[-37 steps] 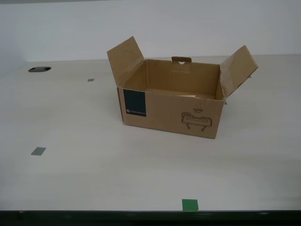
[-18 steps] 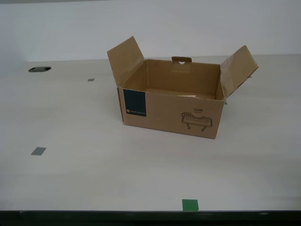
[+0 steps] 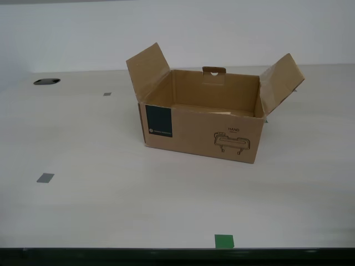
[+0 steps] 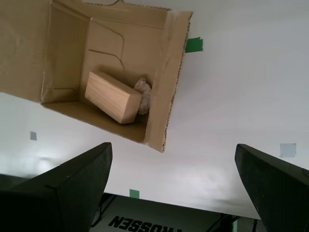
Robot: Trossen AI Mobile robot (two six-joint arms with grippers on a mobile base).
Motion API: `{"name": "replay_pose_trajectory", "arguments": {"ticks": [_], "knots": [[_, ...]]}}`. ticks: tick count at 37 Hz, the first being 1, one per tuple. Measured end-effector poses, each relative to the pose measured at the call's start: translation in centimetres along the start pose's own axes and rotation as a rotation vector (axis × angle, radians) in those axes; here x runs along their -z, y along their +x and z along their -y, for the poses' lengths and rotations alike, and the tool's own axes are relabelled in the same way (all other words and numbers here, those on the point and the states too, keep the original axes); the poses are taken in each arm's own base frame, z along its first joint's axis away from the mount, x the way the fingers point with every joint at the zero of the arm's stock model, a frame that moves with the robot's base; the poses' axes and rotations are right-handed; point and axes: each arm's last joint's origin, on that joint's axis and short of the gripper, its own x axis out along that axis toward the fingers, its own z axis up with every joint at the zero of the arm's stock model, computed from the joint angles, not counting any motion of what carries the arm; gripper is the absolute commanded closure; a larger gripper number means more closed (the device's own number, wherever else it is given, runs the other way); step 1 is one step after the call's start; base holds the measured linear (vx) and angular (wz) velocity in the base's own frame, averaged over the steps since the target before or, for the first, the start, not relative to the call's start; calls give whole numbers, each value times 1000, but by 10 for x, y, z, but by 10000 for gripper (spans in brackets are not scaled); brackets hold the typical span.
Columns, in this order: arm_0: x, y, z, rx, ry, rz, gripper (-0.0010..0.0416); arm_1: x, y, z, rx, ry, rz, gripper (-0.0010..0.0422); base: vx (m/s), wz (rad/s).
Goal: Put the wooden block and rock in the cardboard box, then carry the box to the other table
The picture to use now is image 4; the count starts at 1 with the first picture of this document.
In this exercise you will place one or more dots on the speckled granite rock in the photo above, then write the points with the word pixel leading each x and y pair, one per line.
pixel 144 96

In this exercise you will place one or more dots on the green tape square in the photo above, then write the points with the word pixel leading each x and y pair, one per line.
pixel 134 193

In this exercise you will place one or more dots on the light wooden block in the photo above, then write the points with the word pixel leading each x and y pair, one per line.
pixel 108 96

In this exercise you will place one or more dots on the green tape strip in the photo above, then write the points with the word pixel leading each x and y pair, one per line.
pixel 195 45

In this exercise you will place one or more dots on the white lettered robot base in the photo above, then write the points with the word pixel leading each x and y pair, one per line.
pixel 157 212

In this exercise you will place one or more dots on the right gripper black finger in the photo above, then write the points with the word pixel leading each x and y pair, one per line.
pixel 60 200
pixel 280 198

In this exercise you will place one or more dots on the brown cardboard box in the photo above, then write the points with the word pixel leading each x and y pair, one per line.
pixel 108 36

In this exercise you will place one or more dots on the grey tape square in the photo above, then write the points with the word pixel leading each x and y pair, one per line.
pixel 287 149
pixel 33 136

